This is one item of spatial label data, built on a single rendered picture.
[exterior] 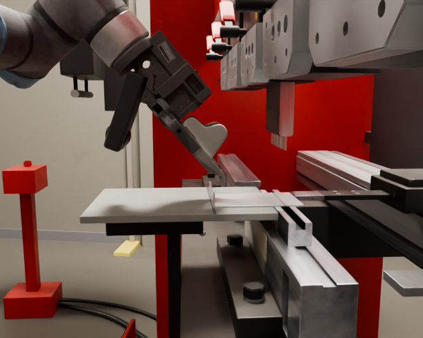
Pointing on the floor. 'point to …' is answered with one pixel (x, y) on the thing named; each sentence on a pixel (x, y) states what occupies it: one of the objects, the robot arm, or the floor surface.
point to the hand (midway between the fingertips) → (211, 169)
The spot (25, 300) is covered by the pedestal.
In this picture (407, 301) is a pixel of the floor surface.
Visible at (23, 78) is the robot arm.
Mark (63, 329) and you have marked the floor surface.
